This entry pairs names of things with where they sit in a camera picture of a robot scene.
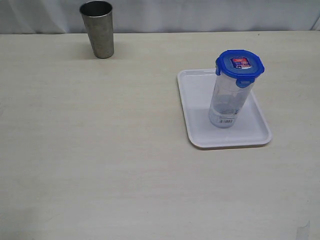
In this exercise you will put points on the white backdrop curtain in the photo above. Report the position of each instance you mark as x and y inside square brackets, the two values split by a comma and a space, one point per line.
[163, 16]

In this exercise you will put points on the blue plastic lid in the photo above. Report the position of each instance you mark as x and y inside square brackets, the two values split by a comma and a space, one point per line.
[241, 65]

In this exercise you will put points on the clear plastic tall container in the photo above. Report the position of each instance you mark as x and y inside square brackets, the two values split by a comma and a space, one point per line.
[228, 98]

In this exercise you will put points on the stainless steel cup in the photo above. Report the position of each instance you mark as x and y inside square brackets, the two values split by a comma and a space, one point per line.
[97, 17]

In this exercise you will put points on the white rectangular tray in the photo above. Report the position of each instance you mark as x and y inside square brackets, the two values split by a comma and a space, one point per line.
[196, 88]

